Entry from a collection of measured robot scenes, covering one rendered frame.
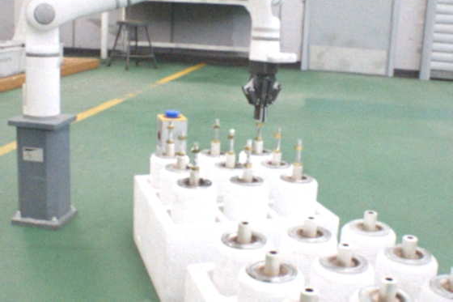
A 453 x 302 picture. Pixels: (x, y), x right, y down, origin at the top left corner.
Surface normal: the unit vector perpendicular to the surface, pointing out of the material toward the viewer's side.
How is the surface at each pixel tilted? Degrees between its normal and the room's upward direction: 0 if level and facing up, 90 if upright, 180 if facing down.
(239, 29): 90
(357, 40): 90
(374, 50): 90
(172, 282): 90
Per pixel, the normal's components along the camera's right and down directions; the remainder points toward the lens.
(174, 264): 0.31, 0.21
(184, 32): -0.17, 0.19
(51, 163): 0.55, 0.14
